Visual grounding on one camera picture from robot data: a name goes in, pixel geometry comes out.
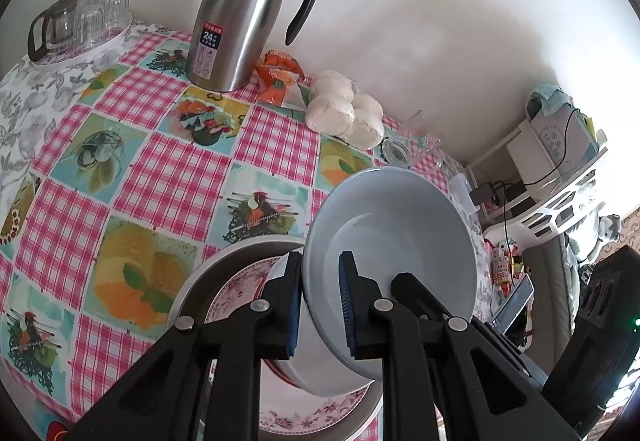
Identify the floral round plate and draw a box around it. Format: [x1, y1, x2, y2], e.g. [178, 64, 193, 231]
[205, 257, 368, 437]

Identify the light blue small bowl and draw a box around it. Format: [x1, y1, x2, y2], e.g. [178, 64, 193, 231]
[302, 167, 477, 380]

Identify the strawberry pattern bowl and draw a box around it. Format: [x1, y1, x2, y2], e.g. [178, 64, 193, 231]
[264, 357, 308, 389]

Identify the large stainless steel plate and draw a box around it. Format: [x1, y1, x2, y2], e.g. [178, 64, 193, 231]
[167, 235, 383, 440]

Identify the smartphone on stand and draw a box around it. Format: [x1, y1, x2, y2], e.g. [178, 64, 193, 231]
[490, 274, 535, 334]

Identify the white square bowl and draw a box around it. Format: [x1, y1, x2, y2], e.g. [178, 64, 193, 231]
[269, 252, 374, 397]

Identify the colourful candy roll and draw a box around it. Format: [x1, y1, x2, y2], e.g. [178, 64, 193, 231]
[491, 241, 513, 296]

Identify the white shelf rack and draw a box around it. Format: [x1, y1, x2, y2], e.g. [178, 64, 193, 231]
[464, 84, 612, 247]

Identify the black charger plug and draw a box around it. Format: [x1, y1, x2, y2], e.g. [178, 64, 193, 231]
[470, 183, 497, 205]

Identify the white power strip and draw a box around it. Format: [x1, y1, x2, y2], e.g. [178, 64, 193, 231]
[448, 172, 480, 215]

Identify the checkered picture tablecloth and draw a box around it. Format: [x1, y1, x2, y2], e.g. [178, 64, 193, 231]
[1, 24, 384, 440]

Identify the clear glass mug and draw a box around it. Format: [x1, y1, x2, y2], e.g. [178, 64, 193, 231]
[381, 110, 442, 172]

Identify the bag of steamed buns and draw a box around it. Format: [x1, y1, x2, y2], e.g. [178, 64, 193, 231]
[305, 70, 385, 151]

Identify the orange snack packet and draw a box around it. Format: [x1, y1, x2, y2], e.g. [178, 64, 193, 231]
[255, 50, 306, 111]

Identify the grey floral table cover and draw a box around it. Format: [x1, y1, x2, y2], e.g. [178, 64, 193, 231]
[0, 21, 155, 214]

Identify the stainless steel thermos jug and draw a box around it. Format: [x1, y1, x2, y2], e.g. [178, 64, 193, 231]
[186, 0, 316, 92]

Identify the white tray with glasses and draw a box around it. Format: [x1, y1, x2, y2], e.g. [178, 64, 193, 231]
[30, 0, 132, 66]

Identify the black cable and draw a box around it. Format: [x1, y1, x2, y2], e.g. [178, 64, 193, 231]
[499, 107, 584, 242]

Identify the glass teapot black handle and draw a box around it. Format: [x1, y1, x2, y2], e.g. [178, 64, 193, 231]
[27, 0, 79, 62]

